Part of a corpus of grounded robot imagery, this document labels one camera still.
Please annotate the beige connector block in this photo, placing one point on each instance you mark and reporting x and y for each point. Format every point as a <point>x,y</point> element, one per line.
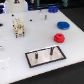
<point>18,27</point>

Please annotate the small blue part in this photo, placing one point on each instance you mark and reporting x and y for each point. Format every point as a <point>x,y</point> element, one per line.
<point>53,9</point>

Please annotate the blue gear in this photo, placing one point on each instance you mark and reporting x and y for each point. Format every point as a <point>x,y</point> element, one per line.
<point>63,25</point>

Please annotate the right metal peg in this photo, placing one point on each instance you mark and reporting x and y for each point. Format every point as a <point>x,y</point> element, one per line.
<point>51,50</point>

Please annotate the peg base plate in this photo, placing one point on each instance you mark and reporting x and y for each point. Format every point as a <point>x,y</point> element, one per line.
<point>44,56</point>

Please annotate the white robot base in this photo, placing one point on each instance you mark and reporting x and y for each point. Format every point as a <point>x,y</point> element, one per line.
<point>15,6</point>

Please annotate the red gear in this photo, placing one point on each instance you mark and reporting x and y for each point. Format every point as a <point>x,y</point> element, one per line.
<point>59,38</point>

